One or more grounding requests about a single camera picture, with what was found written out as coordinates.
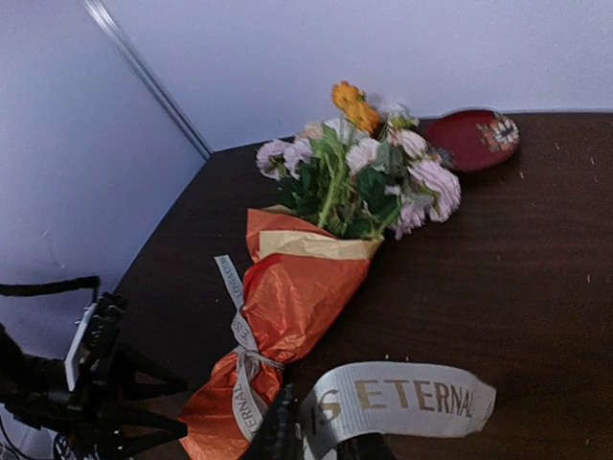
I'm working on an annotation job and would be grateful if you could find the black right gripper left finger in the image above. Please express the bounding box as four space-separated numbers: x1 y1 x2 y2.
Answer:
246 384 304 460

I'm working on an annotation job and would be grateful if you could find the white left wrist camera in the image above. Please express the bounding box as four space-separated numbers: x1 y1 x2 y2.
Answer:
63 292 127 392

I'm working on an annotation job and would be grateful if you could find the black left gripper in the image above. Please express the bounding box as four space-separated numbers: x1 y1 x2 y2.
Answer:
28 343 188 459

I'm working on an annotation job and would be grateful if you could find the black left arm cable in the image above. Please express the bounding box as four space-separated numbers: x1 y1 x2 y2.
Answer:
0 274 102 301

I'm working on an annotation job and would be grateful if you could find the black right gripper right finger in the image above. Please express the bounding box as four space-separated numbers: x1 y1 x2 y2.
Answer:
336 433 397 460

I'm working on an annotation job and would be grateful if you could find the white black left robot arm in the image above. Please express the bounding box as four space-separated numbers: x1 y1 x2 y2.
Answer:
1 331 188 459

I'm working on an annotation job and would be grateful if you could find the left aluminium frame post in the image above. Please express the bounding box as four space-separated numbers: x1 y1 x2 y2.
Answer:
81 0 214 161

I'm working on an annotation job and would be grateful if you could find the grey printed ribbon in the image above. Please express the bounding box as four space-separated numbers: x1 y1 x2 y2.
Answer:
214 255 496 459

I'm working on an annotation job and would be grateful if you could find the orange flower bouquet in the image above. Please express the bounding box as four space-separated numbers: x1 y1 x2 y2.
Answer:
181 81 462 459

